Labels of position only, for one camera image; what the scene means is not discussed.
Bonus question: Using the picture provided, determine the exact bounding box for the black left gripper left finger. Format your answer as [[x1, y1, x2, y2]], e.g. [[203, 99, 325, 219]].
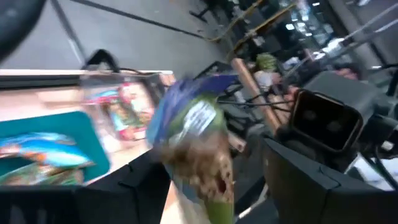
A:
[[0, 151, 172, 224]]

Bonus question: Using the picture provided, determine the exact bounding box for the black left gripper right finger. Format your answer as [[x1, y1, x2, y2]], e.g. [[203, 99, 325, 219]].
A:
[[262, 138, 398, 224]]

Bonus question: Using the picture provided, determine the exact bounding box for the green red chocolate chip bar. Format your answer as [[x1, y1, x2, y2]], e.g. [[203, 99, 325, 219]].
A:
[[116, 82, 156, 141]]

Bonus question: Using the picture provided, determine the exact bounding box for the green purple oatmeal raisin bar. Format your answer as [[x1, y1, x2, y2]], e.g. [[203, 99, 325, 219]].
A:
[[146, 74, 239, 224]]

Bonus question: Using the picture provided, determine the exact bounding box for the small purple green granola bar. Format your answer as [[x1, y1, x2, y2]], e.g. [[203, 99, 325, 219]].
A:
[[0, 164, 85, 187]]

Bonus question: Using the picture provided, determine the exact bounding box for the light blue oatmeal raisin bar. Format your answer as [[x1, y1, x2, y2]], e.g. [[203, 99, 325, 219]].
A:
[[0, 132, 95, 170]]

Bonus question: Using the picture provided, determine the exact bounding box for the teal plastic tray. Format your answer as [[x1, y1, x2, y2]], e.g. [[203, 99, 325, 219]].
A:
[[0, 111, 111, 185]]

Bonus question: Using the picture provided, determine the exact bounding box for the clear plastic bin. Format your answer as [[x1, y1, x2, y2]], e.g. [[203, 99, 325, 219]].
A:
[[80, 70, 170, 151]]

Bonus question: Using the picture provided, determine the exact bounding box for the brown wooden beam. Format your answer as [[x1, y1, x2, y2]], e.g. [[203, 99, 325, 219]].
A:
[[231, 57, 282, 133]]

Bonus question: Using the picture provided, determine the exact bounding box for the black camera box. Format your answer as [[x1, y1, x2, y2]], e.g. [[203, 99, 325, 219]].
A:
[[290, 88, 364, 154]]

